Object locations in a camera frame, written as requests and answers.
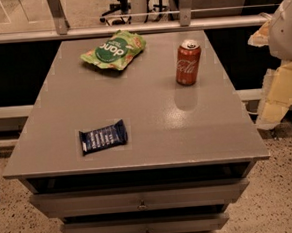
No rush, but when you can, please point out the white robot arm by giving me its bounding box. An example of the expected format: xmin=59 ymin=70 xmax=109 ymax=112
xmin=248 ymin=0 xmax=292 ymax=130

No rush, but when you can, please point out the grey drawer cabinet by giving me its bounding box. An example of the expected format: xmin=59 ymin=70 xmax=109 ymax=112
xmin=4 ymin=31 xmax=269 ymax=233

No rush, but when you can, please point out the black office chair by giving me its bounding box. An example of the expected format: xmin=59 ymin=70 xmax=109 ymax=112
xmin=100 ymin=0 xmax=130 ymax=26

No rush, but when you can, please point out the green chip bag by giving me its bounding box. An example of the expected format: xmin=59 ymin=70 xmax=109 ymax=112
xmin=81 ymin=30 xmax=146 ymax=71

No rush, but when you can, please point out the grey upper drawer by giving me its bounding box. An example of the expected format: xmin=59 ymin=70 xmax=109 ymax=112
xmin=30 ymin=178 xmax=249 ymax=218

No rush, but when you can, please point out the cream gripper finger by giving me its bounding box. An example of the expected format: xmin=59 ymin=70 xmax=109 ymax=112
xmin=248 ymin=21 xmax=271 ymax=47
xmin=256 ymin=61 xmax=292 ymax=130

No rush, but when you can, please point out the red coke can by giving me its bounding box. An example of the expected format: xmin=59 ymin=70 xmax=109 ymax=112
xmin=176 ymin=39 xmax=202 ymax=86

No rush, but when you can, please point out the grey lower drawer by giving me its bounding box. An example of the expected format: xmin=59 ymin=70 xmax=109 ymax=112
xmin=62 ymin=213 xmax=228 ymax=233

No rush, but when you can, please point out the blue rxbar blueberry wrapper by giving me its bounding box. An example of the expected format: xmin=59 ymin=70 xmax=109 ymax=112
xmin=79 ymin=119 xmax=128 ymax=155

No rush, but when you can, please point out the grey drawer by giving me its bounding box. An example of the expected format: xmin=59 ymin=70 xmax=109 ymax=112
xmin=30 ymin=178 xmax=249 ymax=218
xmin=62 ymin=213 xmax=228 ymax=233

